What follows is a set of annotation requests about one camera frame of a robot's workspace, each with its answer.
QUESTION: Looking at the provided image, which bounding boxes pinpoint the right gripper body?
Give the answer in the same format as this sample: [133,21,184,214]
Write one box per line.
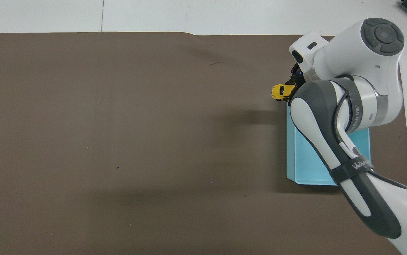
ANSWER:
[290,62,307,88]

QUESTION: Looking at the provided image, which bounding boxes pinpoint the yellow toy beetle car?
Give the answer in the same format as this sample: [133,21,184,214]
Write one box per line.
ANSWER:
[271,84,293,102]

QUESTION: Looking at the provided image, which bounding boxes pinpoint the light blue plastic tray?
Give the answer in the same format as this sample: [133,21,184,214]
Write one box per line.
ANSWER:
[286,102,371,186]

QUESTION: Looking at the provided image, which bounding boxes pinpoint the black cable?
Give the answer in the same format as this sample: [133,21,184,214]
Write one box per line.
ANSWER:
[332,74,407,192]

